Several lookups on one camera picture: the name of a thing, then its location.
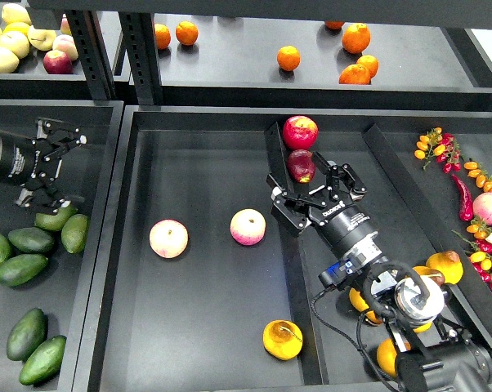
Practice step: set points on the black shelf post right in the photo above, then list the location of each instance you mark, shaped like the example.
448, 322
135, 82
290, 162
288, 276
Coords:
139, 41

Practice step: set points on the orange front right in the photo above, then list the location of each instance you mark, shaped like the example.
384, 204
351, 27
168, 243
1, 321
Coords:
355, 74

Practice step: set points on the yellow lemon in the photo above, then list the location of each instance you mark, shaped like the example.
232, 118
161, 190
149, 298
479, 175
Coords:
18, 26

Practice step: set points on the pale yellow apple front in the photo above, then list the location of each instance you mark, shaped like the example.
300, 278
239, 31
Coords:
8, 61

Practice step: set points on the yellow pear with brown tip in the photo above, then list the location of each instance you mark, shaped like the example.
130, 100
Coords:
433, 274

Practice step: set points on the red chili pepper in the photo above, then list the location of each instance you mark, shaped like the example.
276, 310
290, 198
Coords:
465, 199

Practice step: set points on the pale yellow apple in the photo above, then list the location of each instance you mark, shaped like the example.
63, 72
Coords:
41, 39
8, 61
16, 42

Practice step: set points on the black upper left tray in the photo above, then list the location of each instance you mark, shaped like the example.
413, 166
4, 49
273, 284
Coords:
31, 81

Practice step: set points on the dark red apple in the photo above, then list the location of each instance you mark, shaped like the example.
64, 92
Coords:
300, 166

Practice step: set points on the bright red apple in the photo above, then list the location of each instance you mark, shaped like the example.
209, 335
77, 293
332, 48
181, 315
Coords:
299, 132

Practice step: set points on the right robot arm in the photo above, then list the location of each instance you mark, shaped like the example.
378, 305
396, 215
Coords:
433, 353

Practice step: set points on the pale yellow apple right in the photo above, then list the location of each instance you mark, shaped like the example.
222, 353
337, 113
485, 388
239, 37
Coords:
41, 39

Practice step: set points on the black shelf post left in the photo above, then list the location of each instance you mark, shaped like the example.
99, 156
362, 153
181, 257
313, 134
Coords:
86, 31

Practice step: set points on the green avocado lower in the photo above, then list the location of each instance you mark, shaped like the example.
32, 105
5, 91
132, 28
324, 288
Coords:
21, 269

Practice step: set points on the orange small right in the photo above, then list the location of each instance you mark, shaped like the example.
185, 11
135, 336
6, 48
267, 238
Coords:
370, 62

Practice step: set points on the pale peach on shelf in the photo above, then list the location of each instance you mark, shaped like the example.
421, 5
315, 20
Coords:
66, 44

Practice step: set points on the red apple on shelf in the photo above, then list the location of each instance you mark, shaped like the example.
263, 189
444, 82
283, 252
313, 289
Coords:
57, 62

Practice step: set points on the green avocado top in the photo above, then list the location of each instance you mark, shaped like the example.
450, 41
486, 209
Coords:
54, 223

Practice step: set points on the pale yellow apple middle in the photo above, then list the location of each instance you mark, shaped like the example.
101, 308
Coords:
16, 42

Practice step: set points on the dark green avocado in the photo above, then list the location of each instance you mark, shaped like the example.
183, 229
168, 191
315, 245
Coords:
45, 362

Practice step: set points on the green avocado middle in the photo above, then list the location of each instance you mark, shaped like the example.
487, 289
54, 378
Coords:
31, 240

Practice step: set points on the black shelf post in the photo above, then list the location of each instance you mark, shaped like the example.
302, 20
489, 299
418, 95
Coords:
86, 31
139, 41

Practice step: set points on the pink apple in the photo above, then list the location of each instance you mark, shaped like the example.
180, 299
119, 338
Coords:
247, 227
168, 238

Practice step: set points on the pink apple left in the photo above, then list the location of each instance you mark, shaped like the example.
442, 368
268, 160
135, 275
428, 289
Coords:
168, 238

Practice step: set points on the green avocado right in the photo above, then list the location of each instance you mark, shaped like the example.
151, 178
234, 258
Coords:
74, 233

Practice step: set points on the black upper shelf tray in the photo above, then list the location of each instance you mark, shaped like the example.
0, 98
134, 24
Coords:
233, 63

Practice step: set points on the pink apple centre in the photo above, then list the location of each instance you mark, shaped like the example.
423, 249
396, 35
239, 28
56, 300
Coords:
247, 227

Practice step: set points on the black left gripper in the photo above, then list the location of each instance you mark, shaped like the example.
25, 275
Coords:
34, 164

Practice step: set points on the cherry tomato bunch top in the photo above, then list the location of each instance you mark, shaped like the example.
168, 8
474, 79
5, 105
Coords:
440, 147

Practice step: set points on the black middle tray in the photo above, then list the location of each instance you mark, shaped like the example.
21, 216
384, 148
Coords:
195, 322

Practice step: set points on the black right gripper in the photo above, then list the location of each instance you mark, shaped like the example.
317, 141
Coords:
331, 209

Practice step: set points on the pink peach behind post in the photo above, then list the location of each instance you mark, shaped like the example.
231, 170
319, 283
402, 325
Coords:
64, 25

